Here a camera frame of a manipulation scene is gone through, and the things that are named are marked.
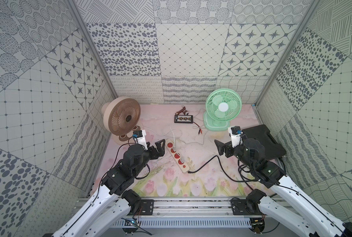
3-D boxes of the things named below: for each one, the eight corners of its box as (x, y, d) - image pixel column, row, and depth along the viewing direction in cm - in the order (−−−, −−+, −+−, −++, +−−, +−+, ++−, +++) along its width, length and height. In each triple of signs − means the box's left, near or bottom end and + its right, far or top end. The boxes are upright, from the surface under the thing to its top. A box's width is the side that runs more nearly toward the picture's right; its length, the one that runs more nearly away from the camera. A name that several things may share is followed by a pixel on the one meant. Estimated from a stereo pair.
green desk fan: (203, 133, 106) (210, 101, 81) (202, 120, 113) (208, 88, 88) (230, 133, 106) (245, 101, 81) (227, 120, 113) (240, 88, 88)
